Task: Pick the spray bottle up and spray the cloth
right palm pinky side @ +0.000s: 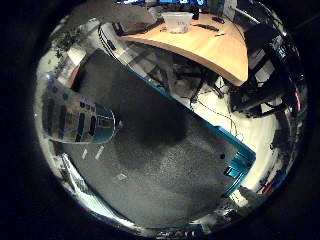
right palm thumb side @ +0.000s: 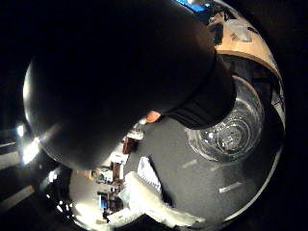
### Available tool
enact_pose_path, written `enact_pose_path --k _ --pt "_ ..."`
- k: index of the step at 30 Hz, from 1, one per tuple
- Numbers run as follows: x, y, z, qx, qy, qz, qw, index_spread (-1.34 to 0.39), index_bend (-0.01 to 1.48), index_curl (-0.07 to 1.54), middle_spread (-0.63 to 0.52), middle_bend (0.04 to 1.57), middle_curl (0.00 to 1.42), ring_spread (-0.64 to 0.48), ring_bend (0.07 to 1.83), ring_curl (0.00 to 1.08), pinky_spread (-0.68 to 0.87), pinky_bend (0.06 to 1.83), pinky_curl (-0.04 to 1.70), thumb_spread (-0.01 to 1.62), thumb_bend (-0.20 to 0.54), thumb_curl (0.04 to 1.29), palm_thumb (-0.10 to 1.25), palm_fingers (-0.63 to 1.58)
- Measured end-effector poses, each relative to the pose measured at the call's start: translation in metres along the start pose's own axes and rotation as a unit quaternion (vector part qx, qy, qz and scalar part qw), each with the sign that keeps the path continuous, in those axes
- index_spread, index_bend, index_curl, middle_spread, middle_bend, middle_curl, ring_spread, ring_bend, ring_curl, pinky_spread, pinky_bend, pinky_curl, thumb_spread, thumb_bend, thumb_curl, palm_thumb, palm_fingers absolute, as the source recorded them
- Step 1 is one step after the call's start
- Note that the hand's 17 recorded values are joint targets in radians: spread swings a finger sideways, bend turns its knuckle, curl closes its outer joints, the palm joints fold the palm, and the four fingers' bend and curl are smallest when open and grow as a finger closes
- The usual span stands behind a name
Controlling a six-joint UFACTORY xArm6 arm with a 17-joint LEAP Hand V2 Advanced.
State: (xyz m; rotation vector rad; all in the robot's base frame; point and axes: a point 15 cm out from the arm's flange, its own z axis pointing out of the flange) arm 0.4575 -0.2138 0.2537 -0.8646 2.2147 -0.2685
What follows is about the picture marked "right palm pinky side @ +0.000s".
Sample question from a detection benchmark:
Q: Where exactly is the thin black floor cable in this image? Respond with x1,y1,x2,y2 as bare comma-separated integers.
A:
196,96,244,141

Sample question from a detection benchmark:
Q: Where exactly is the white cloth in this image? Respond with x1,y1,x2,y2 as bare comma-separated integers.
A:
59,153,134,228

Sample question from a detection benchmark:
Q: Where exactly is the wooden desk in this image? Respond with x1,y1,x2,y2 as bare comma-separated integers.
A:
119,12,250,87

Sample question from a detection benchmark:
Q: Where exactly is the clear plastic container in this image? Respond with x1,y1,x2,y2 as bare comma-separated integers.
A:
161,11,194,34

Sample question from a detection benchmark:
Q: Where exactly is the teal metal table frame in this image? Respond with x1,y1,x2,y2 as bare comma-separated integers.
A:
128,66,257,198

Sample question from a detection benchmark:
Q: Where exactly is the black office chair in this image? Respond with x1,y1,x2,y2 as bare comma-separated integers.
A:
229,23,301,118

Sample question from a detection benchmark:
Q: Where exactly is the long black remote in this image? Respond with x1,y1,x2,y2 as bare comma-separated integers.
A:
192,23,221,33

